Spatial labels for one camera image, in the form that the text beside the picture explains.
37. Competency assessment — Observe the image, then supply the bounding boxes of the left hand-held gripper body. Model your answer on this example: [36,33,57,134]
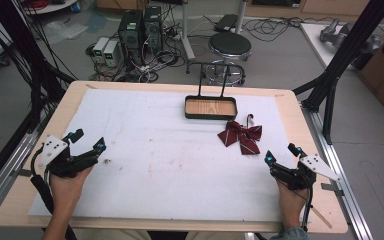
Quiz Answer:
[39,134,100,179]

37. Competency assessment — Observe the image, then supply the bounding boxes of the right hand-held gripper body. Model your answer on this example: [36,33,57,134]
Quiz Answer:
[269,153,342,192]

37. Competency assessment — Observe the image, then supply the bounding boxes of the red striped bow tie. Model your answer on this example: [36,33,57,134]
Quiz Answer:
[217,113,264,156]

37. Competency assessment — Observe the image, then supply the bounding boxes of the black stand with wooden tray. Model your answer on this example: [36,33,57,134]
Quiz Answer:
[183,61,239,121]

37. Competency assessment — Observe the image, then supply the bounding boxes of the person's left hand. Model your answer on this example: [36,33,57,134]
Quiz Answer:
[49,165,95,215]

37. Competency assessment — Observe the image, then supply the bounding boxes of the person's right hand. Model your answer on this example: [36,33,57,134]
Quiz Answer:
[275,180,310,230]

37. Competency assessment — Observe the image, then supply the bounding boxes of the white table mat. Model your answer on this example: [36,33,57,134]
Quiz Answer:
[28,88,312,224]

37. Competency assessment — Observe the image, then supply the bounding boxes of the white power supply unit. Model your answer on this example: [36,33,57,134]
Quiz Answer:
[102,40,121,68]
[92,36,110,64]

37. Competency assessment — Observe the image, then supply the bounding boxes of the white platform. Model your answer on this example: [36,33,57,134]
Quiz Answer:
[299,22,384,71]

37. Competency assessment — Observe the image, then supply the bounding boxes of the black computer tower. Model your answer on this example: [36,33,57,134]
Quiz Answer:
[142,5,164,53]
[117,9,145,52]

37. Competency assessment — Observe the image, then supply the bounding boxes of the black round stool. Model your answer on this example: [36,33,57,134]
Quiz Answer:
[204,32,253,86]

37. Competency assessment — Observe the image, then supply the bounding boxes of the white round table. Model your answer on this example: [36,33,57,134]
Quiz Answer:
[22,0,80,15]

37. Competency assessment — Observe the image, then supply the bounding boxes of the grey desk leg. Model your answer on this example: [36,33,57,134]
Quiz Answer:
[234,0,250,34]
[179,0,197,62]

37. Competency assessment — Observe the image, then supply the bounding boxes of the flat black box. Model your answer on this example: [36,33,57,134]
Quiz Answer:
[213,13,239,34]

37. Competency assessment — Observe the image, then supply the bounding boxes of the aluminium rail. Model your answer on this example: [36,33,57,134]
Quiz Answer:
[301,99,375,240]
[0,109,53,225]

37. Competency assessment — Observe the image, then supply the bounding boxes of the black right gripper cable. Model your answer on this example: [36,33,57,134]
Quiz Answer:
[300,186,315,233]

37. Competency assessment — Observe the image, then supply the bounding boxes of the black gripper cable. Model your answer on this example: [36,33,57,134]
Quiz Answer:
[29,146,78,240]
[300,186,315,233]

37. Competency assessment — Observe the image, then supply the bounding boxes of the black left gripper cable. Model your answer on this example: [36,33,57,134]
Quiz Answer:
[29,146,78,240]

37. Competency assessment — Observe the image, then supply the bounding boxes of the tangle of floor cables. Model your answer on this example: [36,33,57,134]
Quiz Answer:
[85,33,188,84]

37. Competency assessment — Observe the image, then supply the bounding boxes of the black metal frame with cables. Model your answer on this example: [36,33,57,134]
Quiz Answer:
[0,0,77,134]

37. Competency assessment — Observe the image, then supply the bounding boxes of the black metal frame post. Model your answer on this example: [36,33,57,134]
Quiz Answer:
[292,0,384,145]

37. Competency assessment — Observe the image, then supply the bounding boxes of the loose black floor cables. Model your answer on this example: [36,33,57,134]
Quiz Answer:
[242,15,305,43]

